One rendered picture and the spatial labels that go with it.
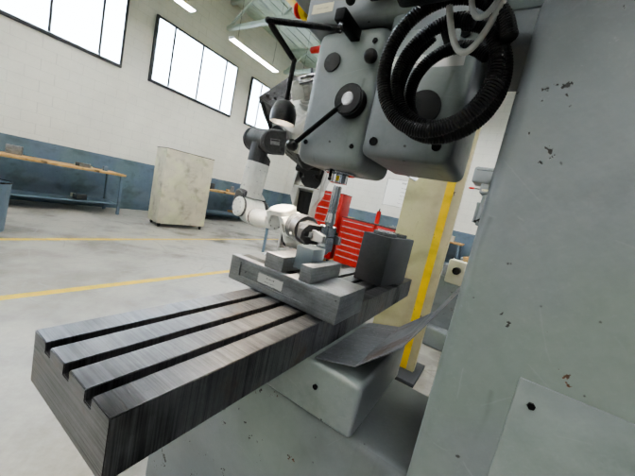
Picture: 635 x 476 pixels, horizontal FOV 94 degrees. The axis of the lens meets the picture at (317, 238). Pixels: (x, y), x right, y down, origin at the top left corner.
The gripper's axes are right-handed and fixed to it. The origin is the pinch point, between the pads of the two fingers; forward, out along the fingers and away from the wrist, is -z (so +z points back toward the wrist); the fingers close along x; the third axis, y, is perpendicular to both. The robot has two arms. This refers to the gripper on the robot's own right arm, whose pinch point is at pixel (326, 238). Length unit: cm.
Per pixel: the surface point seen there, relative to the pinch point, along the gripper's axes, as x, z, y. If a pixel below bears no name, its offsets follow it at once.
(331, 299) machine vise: -7.3, -17.2, 11.0
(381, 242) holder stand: 32.3, 10.2, 0.4
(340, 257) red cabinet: 326, 388, 95
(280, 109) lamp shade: -16.1, 10.9, -31.3
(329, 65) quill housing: -10.9, -1.0, -41.7
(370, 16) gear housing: -8, -9, -51
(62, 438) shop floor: -59, 75, 113
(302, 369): -10.9, -17.3, 27.5
